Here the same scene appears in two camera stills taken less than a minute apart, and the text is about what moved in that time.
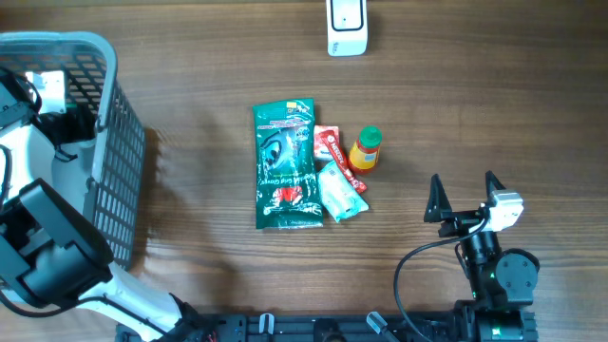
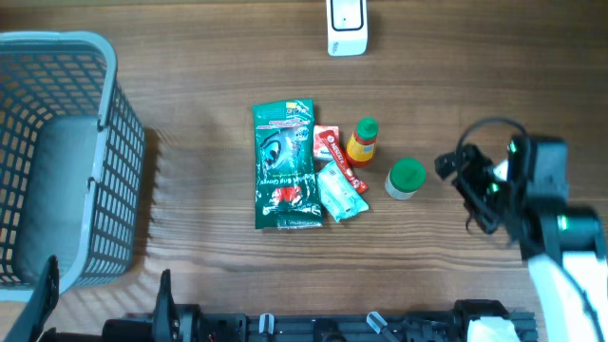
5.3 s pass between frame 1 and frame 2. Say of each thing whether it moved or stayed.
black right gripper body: moved
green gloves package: stayed
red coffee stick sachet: stayed
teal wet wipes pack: stayed
